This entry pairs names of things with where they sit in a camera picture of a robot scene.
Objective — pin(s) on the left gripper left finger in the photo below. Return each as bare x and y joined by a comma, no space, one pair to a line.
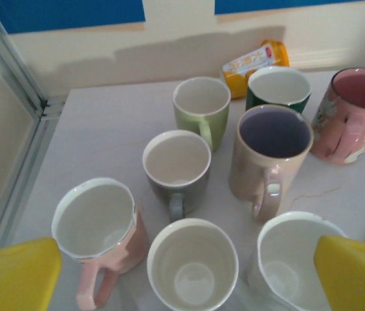
11,278

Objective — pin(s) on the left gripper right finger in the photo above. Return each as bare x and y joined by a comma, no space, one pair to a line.
357,278

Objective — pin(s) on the white faceted mug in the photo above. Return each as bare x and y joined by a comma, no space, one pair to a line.
286,265

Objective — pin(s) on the pink mug with silver rim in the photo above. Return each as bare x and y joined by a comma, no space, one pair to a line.
92,220

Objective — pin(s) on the pink floral mug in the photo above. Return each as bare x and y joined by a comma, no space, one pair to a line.
347,136

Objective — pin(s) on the iridescent mug with purple inside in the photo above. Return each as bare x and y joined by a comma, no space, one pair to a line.
250,168

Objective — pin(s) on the small pale pink mug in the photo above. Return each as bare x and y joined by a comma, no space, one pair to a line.
192,265

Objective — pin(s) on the grey mug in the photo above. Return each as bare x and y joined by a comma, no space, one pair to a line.
176,158

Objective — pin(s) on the dark green mug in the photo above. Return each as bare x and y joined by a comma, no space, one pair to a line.
279,87

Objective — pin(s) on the light green mug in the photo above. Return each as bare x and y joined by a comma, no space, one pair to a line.
202,97

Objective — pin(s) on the aluminium side rail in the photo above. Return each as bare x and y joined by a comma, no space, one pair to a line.
24,168

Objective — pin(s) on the aluminium frame post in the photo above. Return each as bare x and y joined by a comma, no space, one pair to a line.
9,61

